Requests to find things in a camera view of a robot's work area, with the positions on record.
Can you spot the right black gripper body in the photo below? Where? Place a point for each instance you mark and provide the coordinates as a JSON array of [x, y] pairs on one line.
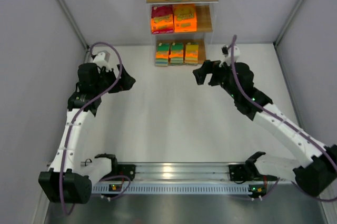
[[212, 72]]

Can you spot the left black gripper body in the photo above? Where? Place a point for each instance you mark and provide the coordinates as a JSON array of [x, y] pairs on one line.
[[116, 79]]

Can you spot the orange yellow sponge pack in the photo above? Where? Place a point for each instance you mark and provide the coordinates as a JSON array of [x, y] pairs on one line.
[[191, 53]]

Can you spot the small green orange sponge pack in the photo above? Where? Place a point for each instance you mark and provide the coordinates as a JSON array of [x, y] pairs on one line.
[[176, 56]]

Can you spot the orange Scrub Daddy box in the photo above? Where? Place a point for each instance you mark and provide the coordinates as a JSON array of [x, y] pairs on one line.
[[185, 18]]

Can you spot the pink Scrub Mommy box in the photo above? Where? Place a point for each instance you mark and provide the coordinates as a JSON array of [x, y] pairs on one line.
[[162, 19]]

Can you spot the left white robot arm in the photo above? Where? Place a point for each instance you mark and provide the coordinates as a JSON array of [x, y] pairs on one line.
[[76, 168]]

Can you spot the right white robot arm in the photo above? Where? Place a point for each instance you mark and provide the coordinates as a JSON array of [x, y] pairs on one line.
[[313, 168]]

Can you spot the clear acrylic shelf unit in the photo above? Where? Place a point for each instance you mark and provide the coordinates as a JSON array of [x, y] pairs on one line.
[[207, 37]]

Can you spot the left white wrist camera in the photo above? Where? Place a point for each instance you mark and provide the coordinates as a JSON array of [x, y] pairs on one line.
[[101, 59]]

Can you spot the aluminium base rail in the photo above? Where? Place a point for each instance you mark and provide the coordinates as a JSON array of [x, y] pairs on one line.
[[178, 178]]

